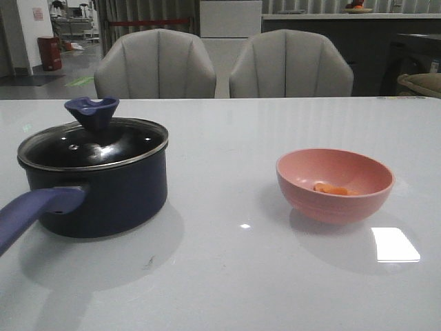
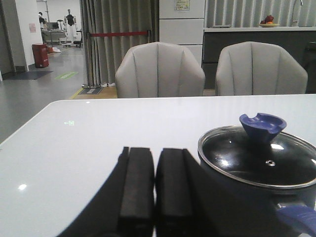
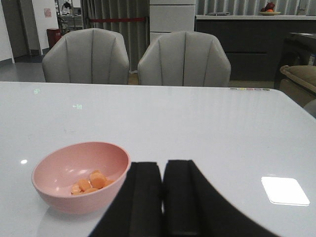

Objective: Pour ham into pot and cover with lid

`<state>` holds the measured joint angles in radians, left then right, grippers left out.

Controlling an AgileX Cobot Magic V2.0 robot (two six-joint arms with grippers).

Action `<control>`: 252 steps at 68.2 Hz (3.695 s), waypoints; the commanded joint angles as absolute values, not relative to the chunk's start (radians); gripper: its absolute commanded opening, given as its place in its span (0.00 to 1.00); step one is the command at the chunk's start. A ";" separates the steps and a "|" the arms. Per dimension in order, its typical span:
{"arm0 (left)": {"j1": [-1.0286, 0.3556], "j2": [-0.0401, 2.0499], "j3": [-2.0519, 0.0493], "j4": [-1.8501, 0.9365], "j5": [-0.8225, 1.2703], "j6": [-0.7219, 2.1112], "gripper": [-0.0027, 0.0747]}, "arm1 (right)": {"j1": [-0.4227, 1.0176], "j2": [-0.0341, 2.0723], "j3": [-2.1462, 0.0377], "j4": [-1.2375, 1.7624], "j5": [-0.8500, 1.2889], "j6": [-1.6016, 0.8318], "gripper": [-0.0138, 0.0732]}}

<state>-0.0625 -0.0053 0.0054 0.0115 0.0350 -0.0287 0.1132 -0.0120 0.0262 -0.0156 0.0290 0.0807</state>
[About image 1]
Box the white cabinet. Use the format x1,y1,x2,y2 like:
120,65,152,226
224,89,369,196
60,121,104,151
199,1,263,99

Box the red bin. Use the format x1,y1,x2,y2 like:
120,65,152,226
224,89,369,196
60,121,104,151
37,37,62,71

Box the right grey upholstered chair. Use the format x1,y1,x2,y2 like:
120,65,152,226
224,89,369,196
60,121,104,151
229,29,353,98

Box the grey upholstered chair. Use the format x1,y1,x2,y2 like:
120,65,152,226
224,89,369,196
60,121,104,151
229,29,353,98
94,29,216,99

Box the dark blue saucepan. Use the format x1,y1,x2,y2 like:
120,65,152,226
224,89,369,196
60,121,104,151
0,117,170,257

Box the dark counter with white top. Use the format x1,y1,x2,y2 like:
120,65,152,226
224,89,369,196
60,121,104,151
262,13,440,97

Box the pink bowl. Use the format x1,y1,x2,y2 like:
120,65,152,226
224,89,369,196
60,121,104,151
276,148,395,224

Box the beige cushion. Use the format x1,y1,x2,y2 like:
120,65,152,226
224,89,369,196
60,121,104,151
397,73,441,99

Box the orange ham slices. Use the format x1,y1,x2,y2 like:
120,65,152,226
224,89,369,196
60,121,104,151
313,182,360,196

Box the fruit plate on counter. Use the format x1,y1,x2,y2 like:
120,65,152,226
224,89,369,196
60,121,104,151
343,0,372,14

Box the left grey upholstered chair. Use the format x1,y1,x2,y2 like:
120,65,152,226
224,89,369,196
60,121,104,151
94,29,216,99

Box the red barrier belt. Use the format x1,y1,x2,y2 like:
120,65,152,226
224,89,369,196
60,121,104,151
107,17,192,27

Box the glass lid blue knob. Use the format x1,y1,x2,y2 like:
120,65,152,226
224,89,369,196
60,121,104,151
17,96,169,172

